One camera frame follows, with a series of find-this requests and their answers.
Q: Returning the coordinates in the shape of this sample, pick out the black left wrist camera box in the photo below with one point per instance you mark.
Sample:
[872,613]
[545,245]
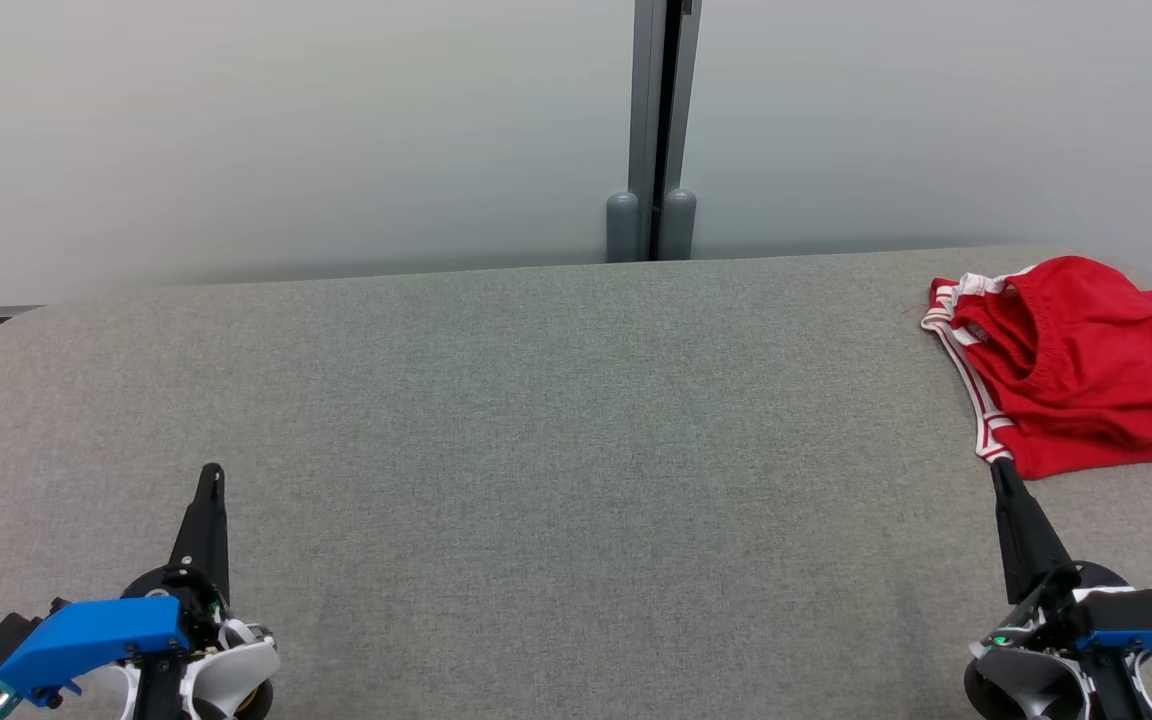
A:
[1,640]

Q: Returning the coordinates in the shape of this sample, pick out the grey fabric sofa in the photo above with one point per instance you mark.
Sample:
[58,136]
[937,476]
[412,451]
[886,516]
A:
[576,450]

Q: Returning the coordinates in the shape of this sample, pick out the red white shorts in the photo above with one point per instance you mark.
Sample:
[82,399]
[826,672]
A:
[1086,460]

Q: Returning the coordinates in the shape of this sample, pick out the grey cylinder post foot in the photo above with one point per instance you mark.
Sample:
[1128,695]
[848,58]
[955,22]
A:
[623,230]
[679,225]

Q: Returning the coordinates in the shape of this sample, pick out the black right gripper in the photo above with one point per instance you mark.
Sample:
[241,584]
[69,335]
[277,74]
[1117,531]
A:
[1086,585]

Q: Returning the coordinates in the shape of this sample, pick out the blue right camera mount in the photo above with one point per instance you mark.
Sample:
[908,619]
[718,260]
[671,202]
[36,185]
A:
[1146,610]

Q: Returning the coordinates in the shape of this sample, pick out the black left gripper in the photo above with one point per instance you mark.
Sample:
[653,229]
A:
[171,583]

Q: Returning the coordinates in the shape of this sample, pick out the blue left camera mount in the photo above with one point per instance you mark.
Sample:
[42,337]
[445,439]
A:
[86,640]

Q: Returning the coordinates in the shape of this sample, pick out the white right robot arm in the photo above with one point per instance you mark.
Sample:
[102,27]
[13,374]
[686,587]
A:
[1021,690]

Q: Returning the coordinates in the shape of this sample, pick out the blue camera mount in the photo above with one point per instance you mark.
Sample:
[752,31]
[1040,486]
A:
[86,640]
[1146,610]

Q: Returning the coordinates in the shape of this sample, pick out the grey metal partition post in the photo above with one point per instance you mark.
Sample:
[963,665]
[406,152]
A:
[646,80]

